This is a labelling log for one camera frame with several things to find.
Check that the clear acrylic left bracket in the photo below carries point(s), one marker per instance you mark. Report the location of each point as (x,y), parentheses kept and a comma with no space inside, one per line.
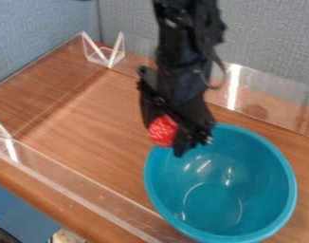
(7,148)

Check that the clear acrylic barrier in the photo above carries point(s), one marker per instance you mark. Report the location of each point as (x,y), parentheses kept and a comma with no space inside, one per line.
(263,96)
(39,178)

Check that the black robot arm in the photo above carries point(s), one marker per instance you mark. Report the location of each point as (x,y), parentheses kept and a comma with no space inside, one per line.
(191,29)

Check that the red toy strawberry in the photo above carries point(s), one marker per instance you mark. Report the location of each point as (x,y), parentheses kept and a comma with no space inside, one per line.
(163,131)

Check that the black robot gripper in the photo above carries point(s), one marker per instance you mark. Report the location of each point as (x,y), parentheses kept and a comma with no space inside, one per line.
(172,91)

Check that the clear acrylic front barrier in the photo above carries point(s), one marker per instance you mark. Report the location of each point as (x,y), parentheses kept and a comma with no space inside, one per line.
(39,178)

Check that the blue plastic bowl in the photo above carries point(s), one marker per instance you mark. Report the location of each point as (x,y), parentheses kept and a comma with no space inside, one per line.
(229,192)

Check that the clear acrylic back barrier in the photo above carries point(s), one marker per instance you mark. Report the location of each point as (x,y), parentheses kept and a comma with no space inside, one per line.
(263,96)

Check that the clear acrylic corner bracket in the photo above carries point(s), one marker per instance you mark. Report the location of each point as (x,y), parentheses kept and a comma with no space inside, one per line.
(107,56)

